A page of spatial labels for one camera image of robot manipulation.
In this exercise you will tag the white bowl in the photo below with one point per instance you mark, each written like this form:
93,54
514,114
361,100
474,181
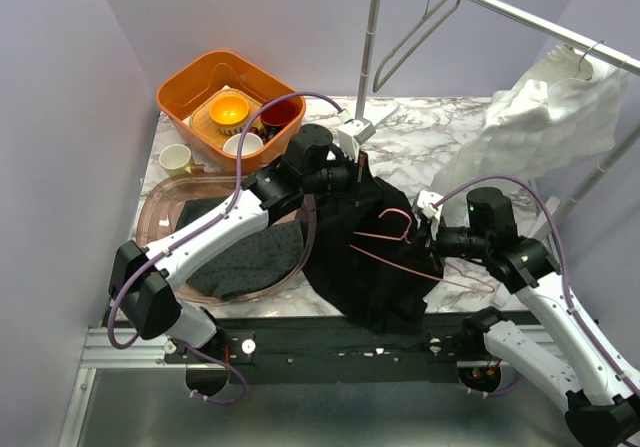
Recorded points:
250,143

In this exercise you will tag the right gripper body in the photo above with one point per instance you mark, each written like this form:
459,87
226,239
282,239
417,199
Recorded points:
460,241

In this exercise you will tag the white skirt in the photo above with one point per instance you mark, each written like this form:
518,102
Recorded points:
545,121

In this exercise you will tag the silver clothes rack rail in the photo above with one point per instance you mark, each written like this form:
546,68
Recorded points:
583,43

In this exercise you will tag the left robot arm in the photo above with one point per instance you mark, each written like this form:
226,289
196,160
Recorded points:
144,279

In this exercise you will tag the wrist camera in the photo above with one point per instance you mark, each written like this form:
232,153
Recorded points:
426,205
352,134

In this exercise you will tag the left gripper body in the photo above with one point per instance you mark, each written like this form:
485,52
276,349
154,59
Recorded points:
343,177

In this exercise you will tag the clear pink plastic basket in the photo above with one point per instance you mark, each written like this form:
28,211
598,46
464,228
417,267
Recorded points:
178,201

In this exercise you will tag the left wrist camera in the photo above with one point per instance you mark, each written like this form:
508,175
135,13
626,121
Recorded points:
352,134

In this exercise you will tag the white mug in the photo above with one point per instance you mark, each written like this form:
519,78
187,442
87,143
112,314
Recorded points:
177,159

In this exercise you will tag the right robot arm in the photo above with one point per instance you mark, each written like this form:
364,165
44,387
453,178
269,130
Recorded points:
591,383

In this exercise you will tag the black dotted garment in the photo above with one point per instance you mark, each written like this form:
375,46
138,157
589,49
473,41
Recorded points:
253,264

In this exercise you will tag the yellow bowl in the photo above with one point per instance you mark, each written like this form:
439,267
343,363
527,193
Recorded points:
229,112

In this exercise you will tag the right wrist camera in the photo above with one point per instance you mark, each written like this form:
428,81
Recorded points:
426,205

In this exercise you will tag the dark red cup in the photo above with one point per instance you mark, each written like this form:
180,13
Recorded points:
277,117

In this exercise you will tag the woven bamboo mat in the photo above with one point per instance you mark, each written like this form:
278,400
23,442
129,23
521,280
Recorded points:
201,123

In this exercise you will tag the black mounting bar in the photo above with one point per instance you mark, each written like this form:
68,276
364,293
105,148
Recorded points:
330,350

